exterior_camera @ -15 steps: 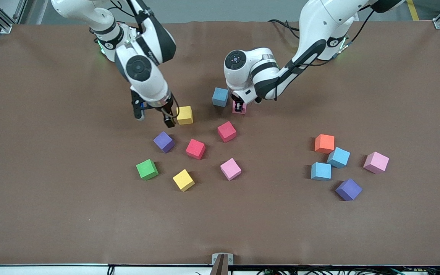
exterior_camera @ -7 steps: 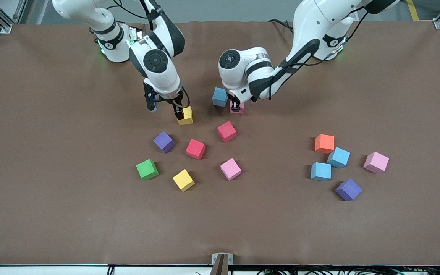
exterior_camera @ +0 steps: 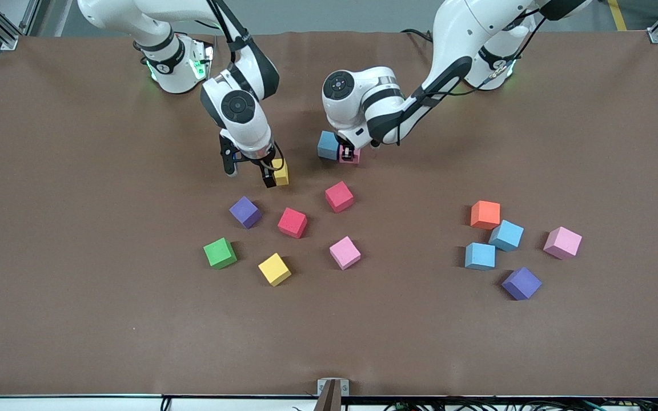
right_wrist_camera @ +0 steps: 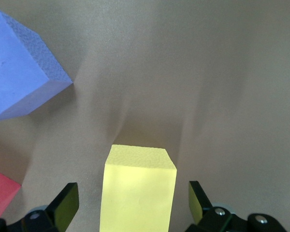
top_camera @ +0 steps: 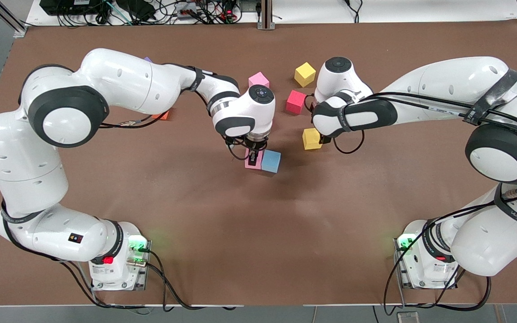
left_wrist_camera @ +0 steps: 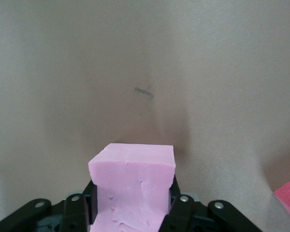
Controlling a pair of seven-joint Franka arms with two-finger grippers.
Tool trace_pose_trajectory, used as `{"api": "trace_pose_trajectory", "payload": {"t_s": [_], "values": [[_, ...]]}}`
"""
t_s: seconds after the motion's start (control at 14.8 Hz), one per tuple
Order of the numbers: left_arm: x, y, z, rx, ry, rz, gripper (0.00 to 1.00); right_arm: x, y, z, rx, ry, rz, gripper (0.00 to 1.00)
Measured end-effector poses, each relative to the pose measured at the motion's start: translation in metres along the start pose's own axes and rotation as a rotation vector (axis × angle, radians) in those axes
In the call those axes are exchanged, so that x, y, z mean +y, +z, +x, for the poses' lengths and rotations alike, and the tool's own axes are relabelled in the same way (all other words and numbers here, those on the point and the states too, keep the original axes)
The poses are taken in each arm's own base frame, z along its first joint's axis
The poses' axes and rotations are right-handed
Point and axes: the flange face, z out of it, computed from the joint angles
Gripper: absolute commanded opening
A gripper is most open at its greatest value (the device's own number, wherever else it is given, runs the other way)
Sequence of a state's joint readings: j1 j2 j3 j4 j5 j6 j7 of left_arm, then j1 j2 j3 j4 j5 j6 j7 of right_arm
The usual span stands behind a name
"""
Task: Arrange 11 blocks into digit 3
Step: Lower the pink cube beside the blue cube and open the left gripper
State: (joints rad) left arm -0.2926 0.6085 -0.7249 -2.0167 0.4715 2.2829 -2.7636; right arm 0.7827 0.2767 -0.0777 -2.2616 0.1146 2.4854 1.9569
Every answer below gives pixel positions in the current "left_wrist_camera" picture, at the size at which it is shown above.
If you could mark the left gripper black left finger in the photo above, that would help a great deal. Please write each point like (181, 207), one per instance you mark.
(62, 212)

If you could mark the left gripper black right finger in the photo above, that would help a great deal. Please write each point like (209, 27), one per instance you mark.
(198, 217)

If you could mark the pink foam cube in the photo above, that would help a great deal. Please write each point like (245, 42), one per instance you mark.
(133, 174)

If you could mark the brown table mat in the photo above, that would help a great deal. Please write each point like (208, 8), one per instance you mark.
(183, 60)

